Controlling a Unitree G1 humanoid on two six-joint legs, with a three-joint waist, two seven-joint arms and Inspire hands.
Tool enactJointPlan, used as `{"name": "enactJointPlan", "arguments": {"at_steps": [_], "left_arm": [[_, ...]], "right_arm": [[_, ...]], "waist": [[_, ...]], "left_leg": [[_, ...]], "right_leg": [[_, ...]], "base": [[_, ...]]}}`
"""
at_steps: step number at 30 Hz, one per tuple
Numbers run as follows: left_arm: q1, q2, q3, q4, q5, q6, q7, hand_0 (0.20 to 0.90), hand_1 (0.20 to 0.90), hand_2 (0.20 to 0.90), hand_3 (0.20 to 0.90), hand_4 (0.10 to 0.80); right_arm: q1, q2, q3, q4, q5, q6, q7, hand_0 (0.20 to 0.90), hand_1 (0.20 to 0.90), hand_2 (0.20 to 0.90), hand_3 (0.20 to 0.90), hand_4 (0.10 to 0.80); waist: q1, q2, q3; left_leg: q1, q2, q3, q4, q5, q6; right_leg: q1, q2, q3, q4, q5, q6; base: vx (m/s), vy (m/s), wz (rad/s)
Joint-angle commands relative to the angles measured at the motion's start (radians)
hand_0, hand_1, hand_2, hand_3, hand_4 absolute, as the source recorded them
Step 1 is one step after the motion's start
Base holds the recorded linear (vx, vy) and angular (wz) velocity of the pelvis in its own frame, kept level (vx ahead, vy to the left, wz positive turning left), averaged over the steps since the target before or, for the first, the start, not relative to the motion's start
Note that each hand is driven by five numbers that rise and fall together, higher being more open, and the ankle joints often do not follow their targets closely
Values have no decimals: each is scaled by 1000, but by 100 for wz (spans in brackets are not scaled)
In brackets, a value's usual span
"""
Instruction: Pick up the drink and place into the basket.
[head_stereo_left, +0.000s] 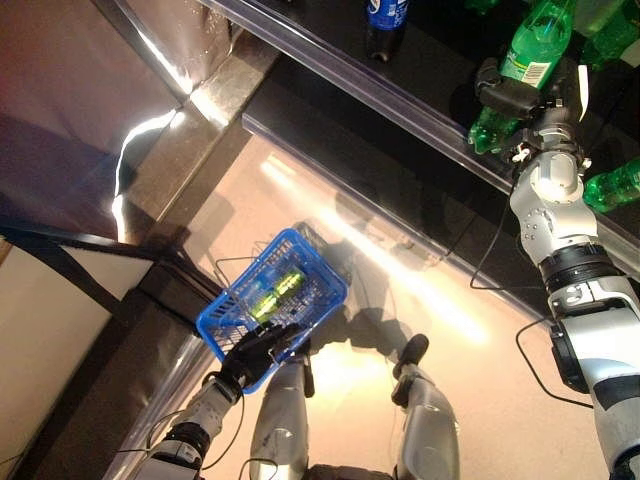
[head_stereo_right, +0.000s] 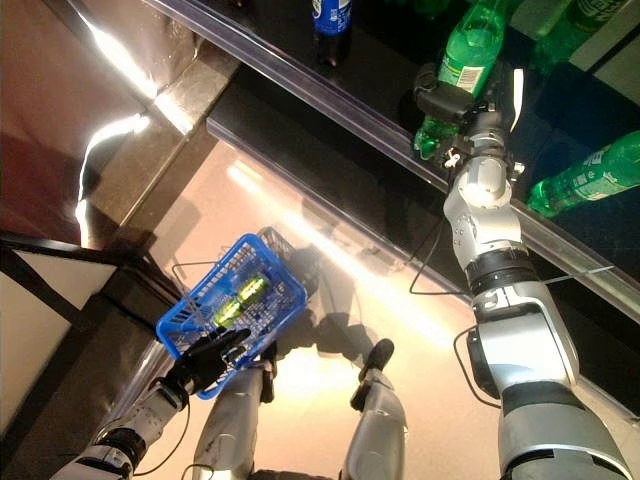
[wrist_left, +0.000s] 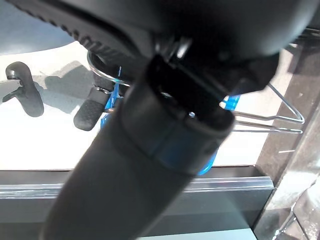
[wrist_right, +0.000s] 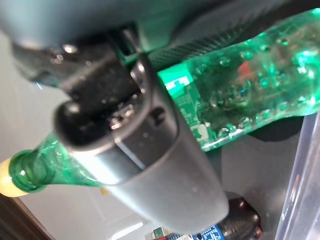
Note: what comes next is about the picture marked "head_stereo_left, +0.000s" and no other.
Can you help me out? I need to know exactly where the green bottle in basket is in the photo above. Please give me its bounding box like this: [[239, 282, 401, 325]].
[[272, 268, 307, 297]]

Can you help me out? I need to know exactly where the dark robot torso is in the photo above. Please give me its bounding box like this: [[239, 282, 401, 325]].
[[307, 463, 401, 480]]

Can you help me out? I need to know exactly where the grey metal pole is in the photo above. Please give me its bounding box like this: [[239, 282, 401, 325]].
[[89, 0, 201, 101]]

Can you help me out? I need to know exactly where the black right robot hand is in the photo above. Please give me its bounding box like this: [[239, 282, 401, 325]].
[[473, 57, 594, 135]]

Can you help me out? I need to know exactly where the thin black cable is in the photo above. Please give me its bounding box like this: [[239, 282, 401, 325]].
[[469, 197, 596, 409]]

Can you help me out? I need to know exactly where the white black shelving unit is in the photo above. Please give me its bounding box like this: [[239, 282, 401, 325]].
[[0, 224, 221, 480]]

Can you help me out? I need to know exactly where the cola bottle blue label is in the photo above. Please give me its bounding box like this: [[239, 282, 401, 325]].
[[366, 0, 410, 64]]

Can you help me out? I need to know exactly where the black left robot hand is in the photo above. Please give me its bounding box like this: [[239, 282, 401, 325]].
[[219, 322, 304, 391]]

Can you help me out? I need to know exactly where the blue plastic shopping basket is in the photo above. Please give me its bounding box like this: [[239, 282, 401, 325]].
[[195, 228, 349, 395]]

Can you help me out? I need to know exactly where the silver right robot leg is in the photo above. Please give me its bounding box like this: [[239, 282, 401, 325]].
[[389, 333, 461, 480]]

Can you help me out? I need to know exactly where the green drink can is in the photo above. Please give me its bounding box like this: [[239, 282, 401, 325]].
[[251, 293, 280, 322]]

